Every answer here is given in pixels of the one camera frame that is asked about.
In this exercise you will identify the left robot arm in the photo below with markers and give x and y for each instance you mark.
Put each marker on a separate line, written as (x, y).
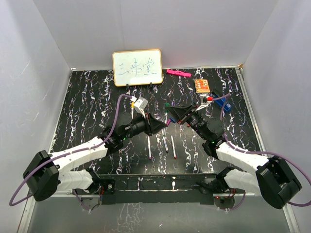
(50, 173)

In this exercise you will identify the blue stapler tool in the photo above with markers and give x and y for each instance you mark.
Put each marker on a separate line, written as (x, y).
(220, 102)

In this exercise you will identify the white pen purple tip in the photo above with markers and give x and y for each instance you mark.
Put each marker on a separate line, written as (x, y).
(149, 148)

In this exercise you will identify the white pen green tip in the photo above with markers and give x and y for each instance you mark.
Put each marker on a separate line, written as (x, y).
(166, 116)

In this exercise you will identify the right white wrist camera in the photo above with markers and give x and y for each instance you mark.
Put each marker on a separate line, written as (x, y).
(206, 100)

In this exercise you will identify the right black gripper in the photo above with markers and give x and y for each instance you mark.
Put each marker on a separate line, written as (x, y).
(180, 113)

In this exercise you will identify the pink plastic clip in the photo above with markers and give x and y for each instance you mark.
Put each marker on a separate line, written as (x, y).
(178, 73)

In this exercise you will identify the orange card pack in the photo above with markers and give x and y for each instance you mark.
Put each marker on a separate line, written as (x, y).
(201, 86)

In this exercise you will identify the white pen red tip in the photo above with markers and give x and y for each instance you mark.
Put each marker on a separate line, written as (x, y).
(173, 147)

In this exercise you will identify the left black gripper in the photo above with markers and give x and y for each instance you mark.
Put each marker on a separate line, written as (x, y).
(152, 125)

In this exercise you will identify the white pen blue tip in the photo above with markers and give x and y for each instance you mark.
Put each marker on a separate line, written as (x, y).
(165, 143)

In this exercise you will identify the white pen yellow tip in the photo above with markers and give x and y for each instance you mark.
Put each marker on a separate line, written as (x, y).
(132, 110)

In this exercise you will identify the small whiteboard with wooden frame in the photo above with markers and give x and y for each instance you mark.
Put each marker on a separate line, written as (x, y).
(137, 67)

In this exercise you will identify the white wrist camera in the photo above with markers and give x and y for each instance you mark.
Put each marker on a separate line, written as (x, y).
(140, 104)
(206, 100)

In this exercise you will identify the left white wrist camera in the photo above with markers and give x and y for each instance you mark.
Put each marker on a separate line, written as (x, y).
(140, 104)

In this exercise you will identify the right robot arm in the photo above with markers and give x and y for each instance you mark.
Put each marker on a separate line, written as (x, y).
(269, 177)

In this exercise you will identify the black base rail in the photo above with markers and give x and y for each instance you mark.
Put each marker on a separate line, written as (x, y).
(167, 188)

